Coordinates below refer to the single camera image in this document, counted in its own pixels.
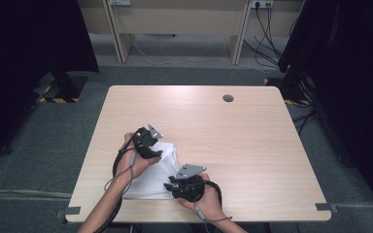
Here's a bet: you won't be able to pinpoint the black curtain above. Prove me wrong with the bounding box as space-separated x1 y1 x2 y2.
277 0 373 221
0 0 101 168

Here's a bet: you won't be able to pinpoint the bundle of black floor cables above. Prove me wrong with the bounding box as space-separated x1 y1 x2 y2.
242 6 297 70

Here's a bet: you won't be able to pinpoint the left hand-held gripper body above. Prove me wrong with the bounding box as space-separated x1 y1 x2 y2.
131 123 164 160

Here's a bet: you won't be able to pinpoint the white floor cable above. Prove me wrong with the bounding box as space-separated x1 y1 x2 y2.
122 32 273 71

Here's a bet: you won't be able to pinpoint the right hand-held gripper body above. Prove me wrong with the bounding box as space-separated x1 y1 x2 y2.
168 163 208 204

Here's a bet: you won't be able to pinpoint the person's right hand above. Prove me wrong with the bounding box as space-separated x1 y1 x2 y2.
176 173 228 221

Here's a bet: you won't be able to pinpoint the black stand base hazard tape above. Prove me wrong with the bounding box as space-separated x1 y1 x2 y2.
33 71 88 104
263 76 313 107

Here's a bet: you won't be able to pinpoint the person's left hand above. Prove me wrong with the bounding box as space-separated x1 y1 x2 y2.
114 132 162 183

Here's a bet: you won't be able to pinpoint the white tank top black trim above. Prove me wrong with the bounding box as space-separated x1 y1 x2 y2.
122 141 181 200

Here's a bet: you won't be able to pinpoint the grey gripper strap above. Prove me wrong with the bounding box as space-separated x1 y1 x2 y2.
103 151 138 197
193 205 233 233

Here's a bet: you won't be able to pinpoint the grey right gripper strap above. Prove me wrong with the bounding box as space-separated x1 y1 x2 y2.
193 205 233 233

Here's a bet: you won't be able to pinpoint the white wall socket with plugs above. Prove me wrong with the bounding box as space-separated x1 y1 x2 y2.
251 0 275 10

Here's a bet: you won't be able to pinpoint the grey left gripper strap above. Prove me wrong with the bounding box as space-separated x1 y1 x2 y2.
103 151 138 197

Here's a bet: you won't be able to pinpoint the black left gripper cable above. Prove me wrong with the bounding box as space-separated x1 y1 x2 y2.
93 127 144 233

